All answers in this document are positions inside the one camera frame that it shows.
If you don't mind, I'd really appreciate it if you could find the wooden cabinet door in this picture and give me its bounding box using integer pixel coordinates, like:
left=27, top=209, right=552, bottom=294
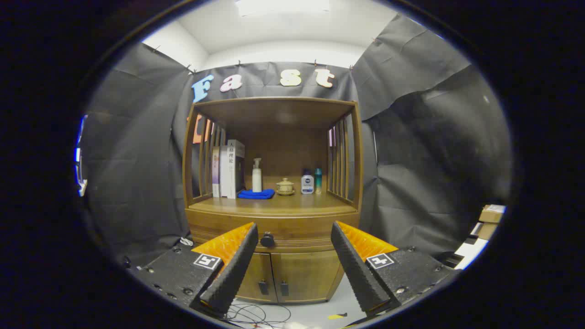
left=237, top=252, right=278, bottom=303
left=271, top=249, right=344, bottom=303

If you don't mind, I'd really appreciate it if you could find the ceiling light panel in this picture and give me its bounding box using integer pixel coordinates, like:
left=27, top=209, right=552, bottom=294
left=235, top=0, right=330, bottom=17

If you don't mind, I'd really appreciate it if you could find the thin purple book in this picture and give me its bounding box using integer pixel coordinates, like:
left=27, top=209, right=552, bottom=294
left=212, top=146, right=221, bottom=198

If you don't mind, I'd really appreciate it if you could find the wooden countertop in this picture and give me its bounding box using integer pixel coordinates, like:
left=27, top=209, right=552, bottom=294
left=188, top=191, right=358, bottom=215

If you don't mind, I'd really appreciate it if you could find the wooden cabinet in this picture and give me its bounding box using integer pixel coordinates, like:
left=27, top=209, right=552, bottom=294
left=182, top=96, right=364, bottom=304

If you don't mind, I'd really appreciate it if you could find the thick white and black book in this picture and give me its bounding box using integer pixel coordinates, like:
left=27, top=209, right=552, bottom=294
left=227, top=139, right=246, bottom=200

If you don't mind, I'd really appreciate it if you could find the cardboard box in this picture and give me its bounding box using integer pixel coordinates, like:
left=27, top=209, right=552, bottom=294
left=479, top=205, right=506, bottom=224
left=477, top=223, right=499, bottom=241

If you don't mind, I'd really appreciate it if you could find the white pump bottle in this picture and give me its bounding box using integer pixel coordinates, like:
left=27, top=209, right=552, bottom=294
left=252, top=158, right=263, bottom=193

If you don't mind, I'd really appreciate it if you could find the blue folded cloth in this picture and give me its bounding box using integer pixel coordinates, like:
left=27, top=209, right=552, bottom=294
left=237, top=189, right=276, bottom=200

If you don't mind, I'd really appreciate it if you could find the white blue-edged object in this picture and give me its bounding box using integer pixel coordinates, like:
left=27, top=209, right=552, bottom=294
left=75, top=114, right=88, bottom=197

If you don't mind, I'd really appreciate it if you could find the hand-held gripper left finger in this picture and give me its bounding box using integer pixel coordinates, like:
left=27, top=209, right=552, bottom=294
left=129, top=222, right=259, bottom=319

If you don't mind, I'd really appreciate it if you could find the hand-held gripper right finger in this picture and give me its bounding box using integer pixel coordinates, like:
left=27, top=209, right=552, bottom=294
left=331, top=221, right=460, bottom=317

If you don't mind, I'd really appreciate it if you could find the thin white book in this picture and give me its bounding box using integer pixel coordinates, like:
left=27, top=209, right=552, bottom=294
left=219, top=145, right=229, bottom=198

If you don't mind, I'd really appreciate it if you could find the wooden drawer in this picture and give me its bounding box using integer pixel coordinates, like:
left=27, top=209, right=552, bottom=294
left=185, top=208, right=362, bottom=253

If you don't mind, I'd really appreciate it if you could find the black backdrop cloth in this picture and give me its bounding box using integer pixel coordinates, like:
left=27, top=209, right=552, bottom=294
left=82, top=14, right=512, bottom=270

